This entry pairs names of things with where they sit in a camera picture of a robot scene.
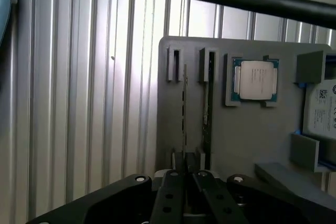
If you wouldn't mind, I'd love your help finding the CPU with silver lid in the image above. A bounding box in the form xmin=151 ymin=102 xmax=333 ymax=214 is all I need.
xmin=230 ymin=57 xmax=280 ymax=103

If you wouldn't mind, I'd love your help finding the teal plastic panel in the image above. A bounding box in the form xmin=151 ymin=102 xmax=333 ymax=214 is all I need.
xmin=0 ymin=0 xmax=18 ymax=51

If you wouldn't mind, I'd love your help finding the grey parts rack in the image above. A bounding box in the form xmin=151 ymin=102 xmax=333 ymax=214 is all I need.
xmin=154 ymin=35 xmax=336 ymax=196

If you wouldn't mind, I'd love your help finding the hard disk with blue frame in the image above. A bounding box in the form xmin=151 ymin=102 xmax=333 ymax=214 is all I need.
xmin=293 ymin=50 xmax=336 ymax=173

